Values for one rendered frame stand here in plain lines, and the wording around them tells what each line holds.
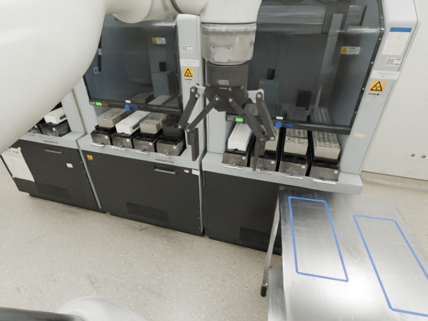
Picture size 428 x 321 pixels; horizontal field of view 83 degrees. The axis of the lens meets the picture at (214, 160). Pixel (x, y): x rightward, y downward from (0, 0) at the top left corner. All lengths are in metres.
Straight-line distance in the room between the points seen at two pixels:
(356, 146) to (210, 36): 1.08
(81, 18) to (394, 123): 2.56
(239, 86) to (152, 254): 1.58
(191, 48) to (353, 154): 0.96
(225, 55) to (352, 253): 0.73
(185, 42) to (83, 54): 1.13
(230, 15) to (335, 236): 0.77
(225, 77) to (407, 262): 0.81
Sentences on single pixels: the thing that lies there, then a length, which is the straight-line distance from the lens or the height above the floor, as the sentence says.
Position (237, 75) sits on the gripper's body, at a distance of 0.43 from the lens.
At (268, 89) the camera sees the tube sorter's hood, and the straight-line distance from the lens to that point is 1.23.
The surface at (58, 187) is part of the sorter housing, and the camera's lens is 2.31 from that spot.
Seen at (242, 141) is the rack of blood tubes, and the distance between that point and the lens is 1.31.
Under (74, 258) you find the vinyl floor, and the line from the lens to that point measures 2.06.
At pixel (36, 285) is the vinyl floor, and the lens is 2.04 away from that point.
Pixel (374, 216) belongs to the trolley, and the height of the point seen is 0.82.
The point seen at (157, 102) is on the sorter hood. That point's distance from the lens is 1.43.
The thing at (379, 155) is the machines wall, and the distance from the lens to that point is 2.76.
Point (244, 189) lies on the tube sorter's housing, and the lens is 1.43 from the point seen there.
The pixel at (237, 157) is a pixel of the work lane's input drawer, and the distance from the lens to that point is 1.32.
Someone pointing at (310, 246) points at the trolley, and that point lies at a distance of 0.90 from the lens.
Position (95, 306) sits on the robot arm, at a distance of 0.60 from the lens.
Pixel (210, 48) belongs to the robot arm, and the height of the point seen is 1.43.
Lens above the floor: 1.49
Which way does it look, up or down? 33 degrees down
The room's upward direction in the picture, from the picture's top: straight up
